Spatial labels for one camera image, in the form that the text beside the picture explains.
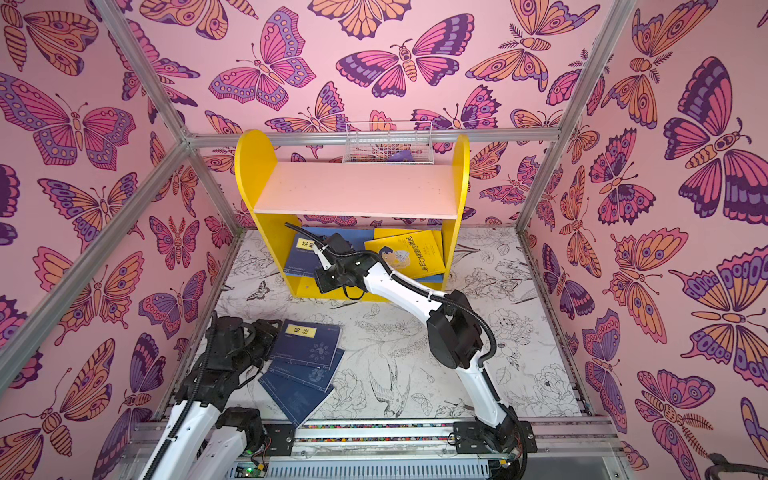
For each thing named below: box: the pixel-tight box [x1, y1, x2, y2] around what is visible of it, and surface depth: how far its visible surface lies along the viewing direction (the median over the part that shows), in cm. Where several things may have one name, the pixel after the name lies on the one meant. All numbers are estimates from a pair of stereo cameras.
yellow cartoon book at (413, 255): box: [364, 230, 446, 279], surface depth 87 cm
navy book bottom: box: [258, 368, 335, 428], surface depth 81 cm
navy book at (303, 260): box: [285, 232, 324, 278], surface depth 94 cm
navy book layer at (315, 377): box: [268, 349, 345, 393], surface depth 84 cm
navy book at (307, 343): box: [271, 319, 343, 370], surface depth 90 cm
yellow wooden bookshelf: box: [235, 131, 471, 299], surface depth 79 cm
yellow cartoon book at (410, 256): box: [364, 230, 446, 280], surface depth 87 cm
